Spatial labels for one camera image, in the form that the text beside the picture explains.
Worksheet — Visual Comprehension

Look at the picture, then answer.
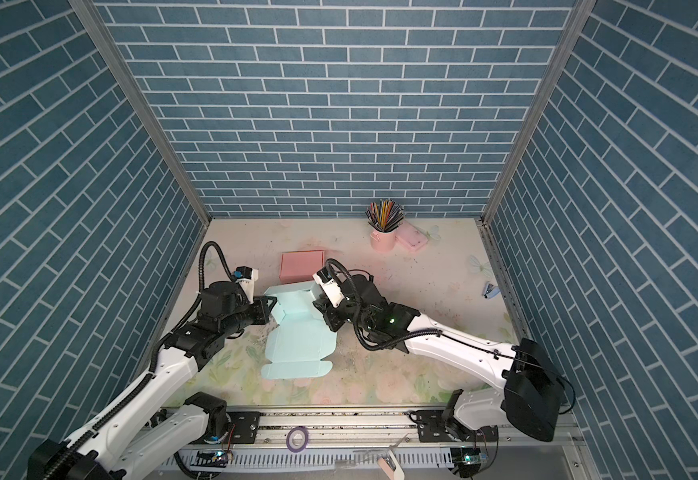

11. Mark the light blue paper box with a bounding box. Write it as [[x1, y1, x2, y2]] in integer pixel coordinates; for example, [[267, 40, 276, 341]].
[[261, 281, 337, 380]]

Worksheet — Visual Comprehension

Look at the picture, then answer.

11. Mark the white tool on rail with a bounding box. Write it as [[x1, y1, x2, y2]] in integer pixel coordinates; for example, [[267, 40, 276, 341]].
[[354, 437, 406, 480]]

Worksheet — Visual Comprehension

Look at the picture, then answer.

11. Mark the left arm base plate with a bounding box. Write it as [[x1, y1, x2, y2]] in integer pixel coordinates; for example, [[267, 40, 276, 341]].
[[190, 411, 261, 446]]

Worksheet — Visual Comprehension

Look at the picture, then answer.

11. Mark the pink metal pencil cup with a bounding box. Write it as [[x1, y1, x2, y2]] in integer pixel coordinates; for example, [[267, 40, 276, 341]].
[[370, 229, 396, 253]]

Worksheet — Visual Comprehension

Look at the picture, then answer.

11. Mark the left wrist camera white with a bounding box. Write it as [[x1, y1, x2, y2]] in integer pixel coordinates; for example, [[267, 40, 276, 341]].
[[234, 266, 259, 304]]

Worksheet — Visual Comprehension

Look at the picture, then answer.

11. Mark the coloured pencils bundle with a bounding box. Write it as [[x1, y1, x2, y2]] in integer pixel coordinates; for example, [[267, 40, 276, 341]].
[[365, 199, 406, 233]]

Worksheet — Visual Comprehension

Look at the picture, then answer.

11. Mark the purple tape ring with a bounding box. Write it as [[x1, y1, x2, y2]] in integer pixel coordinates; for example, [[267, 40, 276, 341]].
[[285, 425, 310, 454]]

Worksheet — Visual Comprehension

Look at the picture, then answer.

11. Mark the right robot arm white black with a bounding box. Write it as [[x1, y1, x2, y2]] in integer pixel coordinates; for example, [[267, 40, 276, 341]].
[[313, 258, 570, 442]]

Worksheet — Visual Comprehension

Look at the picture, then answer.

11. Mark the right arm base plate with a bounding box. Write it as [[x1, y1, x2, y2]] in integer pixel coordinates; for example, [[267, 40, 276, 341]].
[[407, 409, 499, 443]]

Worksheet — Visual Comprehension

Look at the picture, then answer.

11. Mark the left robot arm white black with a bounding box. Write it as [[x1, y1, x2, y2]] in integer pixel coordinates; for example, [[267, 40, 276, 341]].
[[27, 241, 277, 479]]

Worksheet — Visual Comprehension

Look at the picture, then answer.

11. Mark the pink pencil case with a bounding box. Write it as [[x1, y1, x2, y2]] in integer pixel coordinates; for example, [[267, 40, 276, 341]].
[[395, 221, 429, 253]]

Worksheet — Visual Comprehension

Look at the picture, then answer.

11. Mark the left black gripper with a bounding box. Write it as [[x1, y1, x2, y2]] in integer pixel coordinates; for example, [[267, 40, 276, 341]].
[[220, 294, 280, 340]]

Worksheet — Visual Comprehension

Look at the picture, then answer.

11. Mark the small blue clip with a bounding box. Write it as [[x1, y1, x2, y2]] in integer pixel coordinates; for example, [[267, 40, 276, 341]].
[[483, 282, 501, 299]]

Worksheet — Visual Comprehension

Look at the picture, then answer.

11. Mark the pink paper box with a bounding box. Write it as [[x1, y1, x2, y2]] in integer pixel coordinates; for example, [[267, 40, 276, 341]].
[[279, 250, 325, 284]]

